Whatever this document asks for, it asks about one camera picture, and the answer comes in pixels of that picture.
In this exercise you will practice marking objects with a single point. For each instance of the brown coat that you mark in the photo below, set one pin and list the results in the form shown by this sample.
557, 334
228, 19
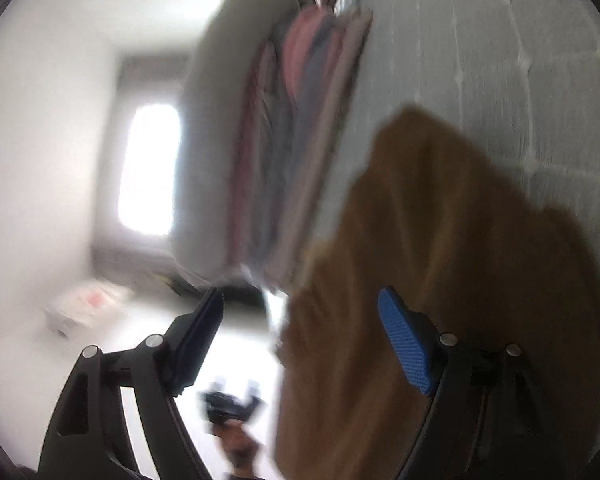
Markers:
431, 218

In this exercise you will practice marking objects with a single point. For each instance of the stack of folded clothes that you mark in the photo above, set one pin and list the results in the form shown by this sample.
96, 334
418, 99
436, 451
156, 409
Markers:
297, 92

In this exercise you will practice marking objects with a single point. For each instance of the person's left hand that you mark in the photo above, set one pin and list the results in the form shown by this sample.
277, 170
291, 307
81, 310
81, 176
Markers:
239, 448

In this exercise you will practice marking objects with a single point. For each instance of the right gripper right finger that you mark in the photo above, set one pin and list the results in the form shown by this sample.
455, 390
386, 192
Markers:
483, 419

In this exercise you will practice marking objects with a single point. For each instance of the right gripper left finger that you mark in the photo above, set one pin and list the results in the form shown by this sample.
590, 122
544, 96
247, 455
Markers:
107, 395

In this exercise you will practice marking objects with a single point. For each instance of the grey quilted bedspread mattress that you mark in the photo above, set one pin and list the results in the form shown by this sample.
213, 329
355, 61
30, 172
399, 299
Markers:
520, 79

